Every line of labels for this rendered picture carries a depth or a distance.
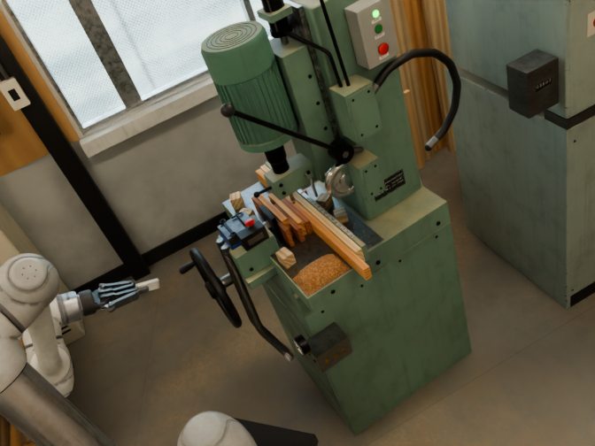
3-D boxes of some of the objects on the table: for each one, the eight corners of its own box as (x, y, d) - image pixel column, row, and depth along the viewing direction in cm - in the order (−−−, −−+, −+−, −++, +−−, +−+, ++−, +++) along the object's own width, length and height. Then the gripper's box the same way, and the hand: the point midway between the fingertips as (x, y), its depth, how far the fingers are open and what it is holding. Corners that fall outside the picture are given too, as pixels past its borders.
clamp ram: (251, 237, 186) (241, 216, 180) (271, 225, 187) (262, 203, 182) (263, 251, 179) (253, 230, 173) (284, 239, 180) (275, 217, 175)
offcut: (279, 262, 174) (274, 252, 172) (288, 255, 175) (284, 246, 173) (287, 269, 171) (283, 259, 169) (297, 262, 172) (292, 252, 170)
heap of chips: (292, 278, 168) (288, 269, 165) (333, 252, 171) (329, 243, 168) (308, 296, 161) (304, 287, 158) (350, 268, 164) (347, 259, 162)
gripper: (82, 306, 169) (164, 284, 179) (73, 282, 179) (150, 262, 189) (86, 327, 173) (166, 303, 183) (77, 303, 183) (153, 281, 193)
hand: (147, 286), depth 184 cm, fingers closed
